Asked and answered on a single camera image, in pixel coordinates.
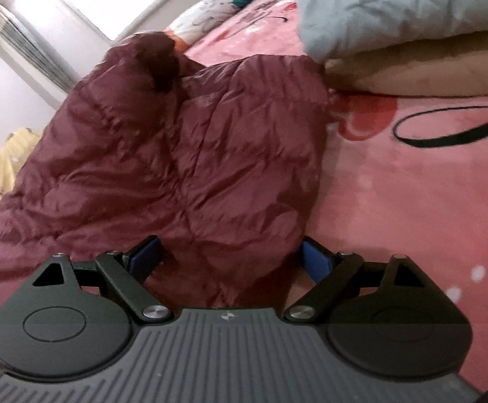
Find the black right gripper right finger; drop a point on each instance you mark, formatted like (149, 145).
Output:
(387, 319)

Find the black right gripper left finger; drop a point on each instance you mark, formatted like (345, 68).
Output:
(71, 318)

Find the maroon quilted down jacket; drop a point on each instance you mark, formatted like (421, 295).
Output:
(222, 163)

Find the pink patterned bed sheet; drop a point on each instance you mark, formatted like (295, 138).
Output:
(403, 173)

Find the yellow patterned cloth cover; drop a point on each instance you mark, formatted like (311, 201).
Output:
(13, 154)

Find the beige folded blanket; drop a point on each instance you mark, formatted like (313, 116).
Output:
(450, 67)

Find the grey striped curtain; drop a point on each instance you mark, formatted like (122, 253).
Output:
(19, 41)

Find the light blue folded quilt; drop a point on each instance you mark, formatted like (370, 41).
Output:
(339, 28)

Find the colourful striped long bolster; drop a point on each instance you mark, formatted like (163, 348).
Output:
(200, 19)

